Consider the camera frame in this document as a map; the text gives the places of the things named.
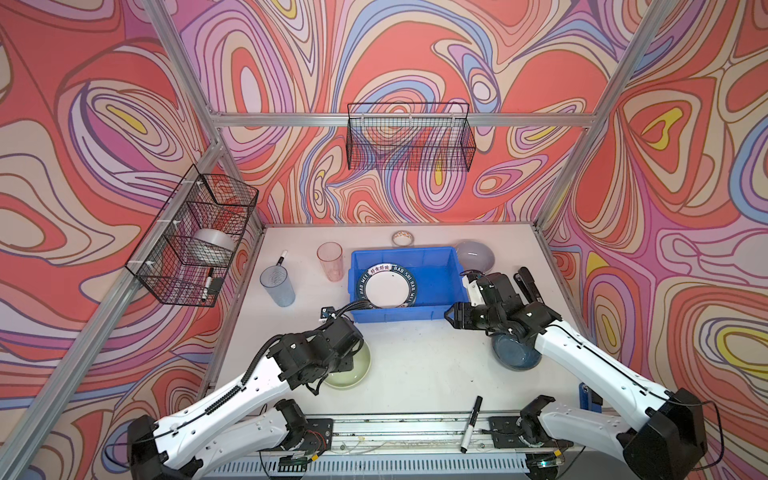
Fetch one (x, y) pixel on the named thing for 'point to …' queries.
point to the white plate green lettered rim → (387, 286)
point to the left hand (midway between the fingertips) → (349, 354)
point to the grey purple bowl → (476, 256)
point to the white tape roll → (213, 246)
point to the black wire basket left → (192, 253)
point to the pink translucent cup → (330, 255)
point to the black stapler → (528, 286)
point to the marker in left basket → (207, 284)
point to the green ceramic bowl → (362, 364)
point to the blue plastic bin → (437, 270)
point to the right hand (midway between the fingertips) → (456, 321)
